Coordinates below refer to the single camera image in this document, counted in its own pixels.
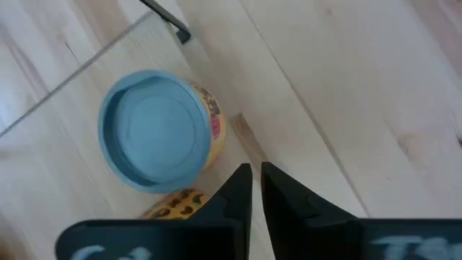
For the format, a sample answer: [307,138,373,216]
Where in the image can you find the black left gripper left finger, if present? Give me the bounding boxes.
[54,162,253,260]

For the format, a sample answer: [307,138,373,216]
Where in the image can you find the short yellow can red dots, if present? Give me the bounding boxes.
[97,69,227,194]

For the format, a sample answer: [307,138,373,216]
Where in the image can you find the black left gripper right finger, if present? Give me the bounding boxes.
[261,161,462,260]

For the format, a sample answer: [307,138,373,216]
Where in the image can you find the yellow can dark marks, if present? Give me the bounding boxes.
[139,187,212,221]

